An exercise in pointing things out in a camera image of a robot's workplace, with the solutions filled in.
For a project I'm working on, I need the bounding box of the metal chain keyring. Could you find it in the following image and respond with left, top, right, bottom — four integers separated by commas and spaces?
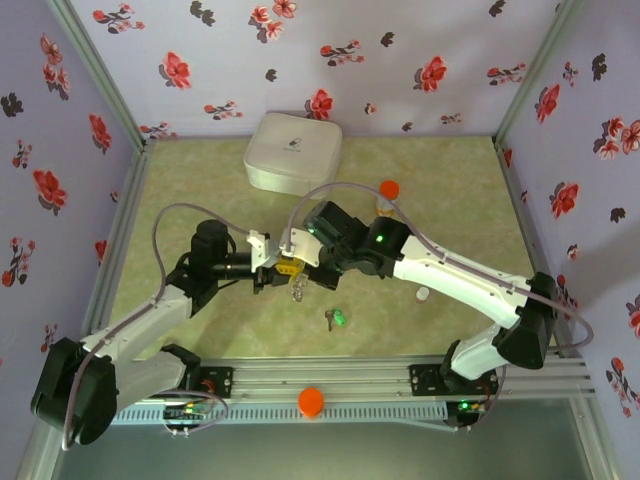
288, 272, 308, 305

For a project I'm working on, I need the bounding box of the orange lid bottle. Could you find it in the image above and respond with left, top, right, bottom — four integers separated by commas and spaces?
374, 180, 402, 219

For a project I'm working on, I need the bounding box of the white zip case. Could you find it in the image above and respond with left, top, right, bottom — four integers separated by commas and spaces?
242, 111, 344, 201

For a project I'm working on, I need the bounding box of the orange round button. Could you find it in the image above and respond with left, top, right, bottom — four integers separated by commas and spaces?
297, 387, 326, 420

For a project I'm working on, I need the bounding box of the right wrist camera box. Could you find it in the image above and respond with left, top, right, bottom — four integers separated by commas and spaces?
278, 226, 325, 268

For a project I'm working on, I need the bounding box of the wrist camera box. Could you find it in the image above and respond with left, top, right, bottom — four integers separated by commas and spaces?
245, 228, 282, 275
278, 226, 325, 268

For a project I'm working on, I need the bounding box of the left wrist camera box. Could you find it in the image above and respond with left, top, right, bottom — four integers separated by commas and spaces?
245, 228, 282, 275

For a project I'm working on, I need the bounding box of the aluminium side rail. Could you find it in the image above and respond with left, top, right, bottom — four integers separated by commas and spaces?
493, 137, 589, 359
84, 139, 157, 346

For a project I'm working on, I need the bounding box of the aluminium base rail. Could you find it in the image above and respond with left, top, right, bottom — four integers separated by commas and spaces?
48, 355, 596, 401

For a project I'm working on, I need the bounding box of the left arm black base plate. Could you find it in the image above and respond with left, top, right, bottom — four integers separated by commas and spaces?
192, 366, 235, 401

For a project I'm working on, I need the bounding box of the grey slotted cable duct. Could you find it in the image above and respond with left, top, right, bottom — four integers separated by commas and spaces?
109, 402, 450, 427

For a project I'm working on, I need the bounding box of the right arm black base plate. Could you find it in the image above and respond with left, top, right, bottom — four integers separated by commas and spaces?
408, 363, 501, 399

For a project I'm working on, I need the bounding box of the aluminium corner post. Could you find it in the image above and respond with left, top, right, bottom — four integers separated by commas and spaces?
45, 0, 157, 151
493, 0, 586, 149

